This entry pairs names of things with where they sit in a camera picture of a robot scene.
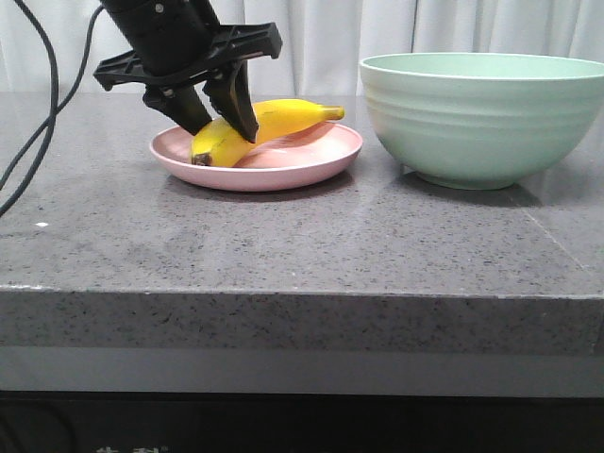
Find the white curtain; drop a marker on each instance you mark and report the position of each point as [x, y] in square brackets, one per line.
[323, 41]

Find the yellow banana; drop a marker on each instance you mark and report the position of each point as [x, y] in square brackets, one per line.
[218, 144]

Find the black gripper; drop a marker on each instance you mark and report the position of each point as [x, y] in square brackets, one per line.
[180, 44]

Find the green bowl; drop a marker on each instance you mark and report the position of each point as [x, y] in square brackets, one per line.
[480, 121]

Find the pink plate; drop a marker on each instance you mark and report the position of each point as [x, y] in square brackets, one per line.
[290, 162]

